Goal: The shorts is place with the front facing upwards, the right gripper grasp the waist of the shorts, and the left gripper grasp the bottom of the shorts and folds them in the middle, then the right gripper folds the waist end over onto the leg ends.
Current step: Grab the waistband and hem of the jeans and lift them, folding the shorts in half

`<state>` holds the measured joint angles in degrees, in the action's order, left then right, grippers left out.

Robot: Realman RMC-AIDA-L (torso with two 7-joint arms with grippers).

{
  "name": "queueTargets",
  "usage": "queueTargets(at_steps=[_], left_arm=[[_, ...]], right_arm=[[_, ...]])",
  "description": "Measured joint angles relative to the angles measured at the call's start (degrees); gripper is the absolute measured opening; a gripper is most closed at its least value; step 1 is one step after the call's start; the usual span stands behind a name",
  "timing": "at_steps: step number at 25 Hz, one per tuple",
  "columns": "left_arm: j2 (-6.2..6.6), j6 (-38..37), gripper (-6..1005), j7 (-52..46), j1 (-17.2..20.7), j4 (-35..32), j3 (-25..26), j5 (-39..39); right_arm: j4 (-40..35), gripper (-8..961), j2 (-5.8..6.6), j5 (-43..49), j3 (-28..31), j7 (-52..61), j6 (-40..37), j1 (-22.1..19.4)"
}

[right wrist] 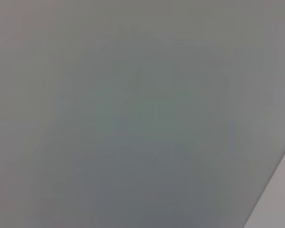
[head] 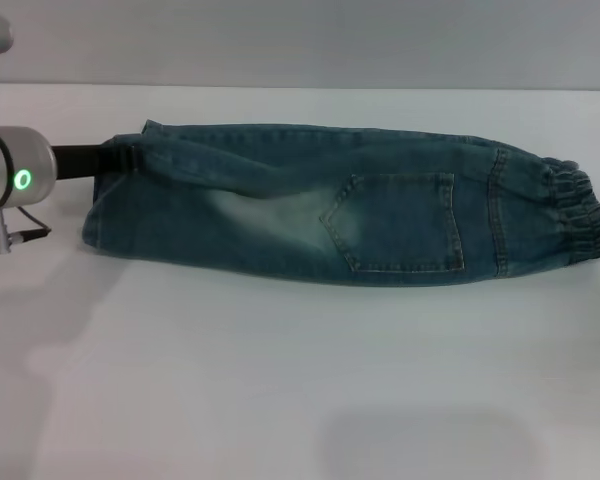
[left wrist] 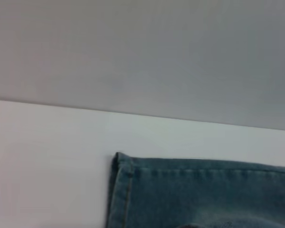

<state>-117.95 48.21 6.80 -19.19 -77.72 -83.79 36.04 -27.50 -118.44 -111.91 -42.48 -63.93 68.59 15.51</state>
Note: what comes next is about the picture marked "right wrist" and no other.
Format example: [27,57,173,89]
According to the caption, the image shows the blue denim shorts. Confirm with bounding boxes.
[35,30,243,228]

